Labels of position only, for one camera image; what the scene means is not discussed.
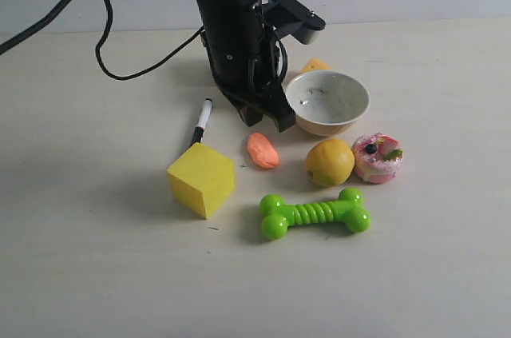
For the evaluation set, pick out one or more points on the yellow foam cube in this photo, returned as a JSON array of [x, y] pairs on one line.
[[202, 179]]

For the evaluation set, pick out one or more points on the pink toy cake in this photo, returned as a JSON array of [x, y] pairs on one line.
[[378, 158]]

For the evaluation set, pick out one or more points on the yellow lemon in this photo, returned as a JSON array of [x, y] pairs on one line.
[[330, 163]]

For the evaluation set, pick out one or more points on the green toy bone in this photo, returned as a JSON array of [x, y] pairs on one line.
[[278, 216]]

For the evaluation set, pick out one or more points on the orange putty blob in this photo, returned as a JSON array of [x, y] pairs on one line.
[[262, 151]]

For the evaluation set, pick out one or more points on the yellow cheese wedge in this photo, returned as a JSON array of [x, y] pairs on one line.
[[314, 64]]

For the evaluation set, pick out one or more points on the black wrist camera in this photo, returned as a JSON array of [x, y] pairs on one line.
[[292, 18]]

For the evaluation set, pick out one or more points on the white ceramic bowl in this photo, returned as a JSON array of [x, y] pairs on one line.
[[326, 102]]

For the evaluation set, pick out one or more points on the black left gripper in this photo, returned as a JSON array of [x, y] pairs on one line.
[[247, 65]]

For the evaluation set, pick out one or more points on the white marker pen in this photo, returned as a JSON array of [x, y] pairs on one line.
[[205, 113]]

